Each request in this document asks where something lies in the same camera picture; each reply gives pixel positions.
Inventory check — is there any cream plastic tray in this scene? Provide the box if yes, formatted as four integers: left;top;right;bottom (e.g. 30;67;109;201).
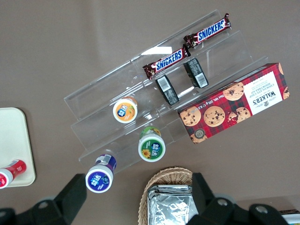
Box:
0;107;37;188

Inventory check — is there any clear acrylic stepped display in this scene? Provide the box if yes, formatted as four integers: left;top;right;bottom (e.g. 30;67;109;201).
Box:
63;9;269;175

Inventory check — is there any orange lid gum jar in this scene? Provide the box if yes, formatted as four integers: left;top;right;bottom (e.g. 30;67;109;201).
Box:
112;96;138;124

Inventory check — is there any green lid gum jar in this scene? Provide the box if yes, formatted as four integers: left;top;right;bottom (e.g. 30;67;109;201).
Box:
137;126;166;163

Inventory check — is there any stack of foil containers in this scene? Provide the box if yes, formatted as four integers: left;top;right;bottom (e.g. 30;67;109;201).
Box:
147;184;200;225

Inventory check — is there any Snickers chocolate bar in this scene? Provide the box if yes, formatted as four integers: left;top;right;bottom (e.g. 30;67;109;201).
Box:
182;13;233;49
142;46;192;81

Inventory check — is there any red gum jar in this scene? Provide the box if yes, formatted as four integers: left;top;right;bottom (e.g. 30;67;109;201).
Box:
0;159;27;189

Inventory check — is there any small black barcode box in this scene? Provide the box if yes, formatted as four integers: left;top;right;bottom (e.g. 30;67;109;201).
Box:
183;58;209;89
155;75;180;106

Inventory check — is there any red Walkers cookie box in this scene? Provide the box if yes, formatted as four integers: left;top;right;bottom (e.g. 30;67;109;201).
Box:
180;62;291;144

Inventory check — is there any white snack tray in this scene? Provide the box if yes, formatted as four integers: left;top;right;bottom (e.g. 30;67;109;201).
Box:
278;209;300;225

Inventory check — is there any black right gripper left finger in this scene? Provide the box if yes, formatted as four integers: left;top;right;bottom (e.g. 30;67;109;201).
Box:
53;173;88;225

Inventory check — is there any light wicker basket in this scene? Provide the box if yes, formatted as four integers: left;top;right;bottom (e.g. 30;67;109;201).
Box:
138;166;200;225

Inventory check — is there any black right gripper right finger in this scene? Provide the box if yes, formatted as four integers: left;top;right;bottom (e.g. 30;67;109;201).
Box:
191;172;235;225

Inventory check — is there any blue purple gum jar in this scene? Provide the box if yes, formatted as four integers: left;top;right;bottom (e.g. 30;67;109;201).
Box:
85;154;117;194

